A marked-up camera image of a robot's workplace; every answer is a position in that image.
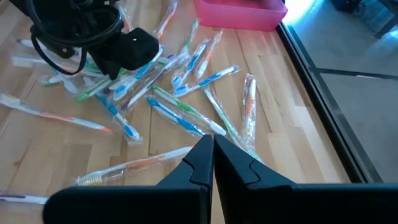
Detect pink plastic bin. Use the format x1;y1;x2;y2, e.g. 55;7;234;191
192;0;289;32

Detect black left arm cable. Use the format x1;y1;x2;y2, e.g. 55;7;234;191
29;6;125;76

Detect purple white wrapped toothbrush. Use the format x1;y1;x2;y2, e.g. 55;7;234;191
123;53;191;110
0;194;50;206

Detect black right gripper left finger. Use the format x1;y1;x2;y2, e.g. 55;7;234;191
43;134;214;224

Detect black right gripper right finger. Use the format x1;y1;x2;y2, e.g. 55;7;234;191
214;134;398;224

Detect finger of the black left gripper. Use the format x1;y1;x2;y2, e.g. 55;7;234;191
107;60;124;80
88;51;109;78

